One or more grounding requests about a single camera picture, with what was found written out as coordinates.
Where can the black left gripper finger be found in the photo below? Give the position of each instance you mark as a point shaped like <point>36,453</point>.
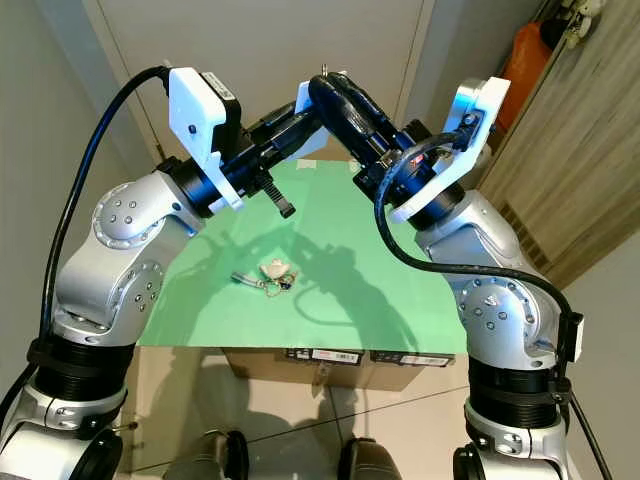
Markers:
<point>278,198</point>
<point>305,100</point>

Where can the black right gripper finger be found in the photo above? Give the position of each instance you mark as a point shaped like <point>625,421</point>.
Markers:
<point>345,125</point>
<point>365,100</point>

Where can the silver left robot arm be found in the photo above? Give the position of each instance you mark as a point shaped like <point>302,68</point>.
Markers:
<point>105,270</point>

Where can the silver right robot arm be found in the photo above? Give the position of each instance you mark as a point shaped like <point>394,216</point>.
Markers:
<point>505,320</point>

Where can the green table board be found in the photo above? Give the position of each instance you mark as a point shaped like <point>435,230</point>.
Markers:
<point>360,260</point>

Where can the orange bag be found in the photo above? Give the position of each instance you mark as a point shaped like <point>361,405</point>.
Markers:
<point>525,65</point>

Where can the wooden cabinet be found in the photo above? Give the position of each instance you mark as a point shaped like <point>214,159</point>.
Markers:
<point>580,150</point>

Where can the black robot left leg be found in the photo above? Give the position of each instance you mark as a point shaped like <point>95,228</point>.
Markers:
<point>218,458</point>

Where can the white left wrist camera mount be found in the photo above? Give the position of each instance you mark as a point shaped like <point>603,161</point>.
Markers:
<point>195,110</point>

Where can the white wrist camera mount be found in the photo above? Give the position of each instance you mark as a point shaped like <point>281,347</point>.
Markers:
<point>195,110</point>
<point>485,105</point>

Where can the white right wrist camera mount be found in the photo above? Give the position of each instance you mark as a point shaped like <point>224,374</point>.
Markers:
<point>485,105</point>

